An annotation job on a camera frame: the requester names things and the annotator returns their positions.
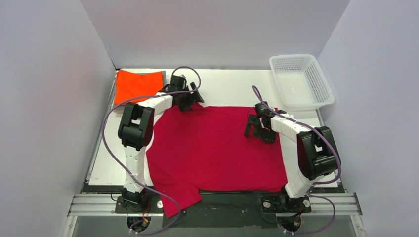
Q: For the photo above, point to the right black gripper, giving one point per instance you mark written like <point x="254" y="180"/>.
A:
<point x="257" y="125"/>

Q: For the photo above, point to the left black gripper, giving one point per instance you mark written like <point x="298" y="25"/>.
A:
<point x="188" y="99"/>

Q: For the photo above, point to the red t shirt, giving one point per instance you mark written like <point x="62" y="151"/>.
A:
<point x="205" y="149"/>

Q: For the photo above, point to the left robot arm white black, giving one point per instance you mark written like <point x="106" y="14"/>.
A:
<point x="136" y="131"/>

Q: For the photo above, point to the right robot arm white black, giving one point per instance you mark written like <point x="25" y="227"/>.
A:
<point x="316" y="156"/>

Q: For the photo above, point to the grey blue folded t shirt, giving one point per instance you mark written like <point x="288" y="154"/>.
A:
<point x="164" y="81"/>

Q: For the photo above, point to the white plastic basket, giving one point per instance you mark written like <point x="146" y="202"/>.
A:
<point x="301" y="82"/>

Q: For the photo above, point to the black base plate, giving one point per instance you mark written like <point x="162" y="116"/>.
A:
<point x="217" y="210"/>

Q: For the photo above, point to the aluminium rail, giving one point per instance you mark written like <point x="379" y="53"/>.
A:
<point x="102" y="205"/>

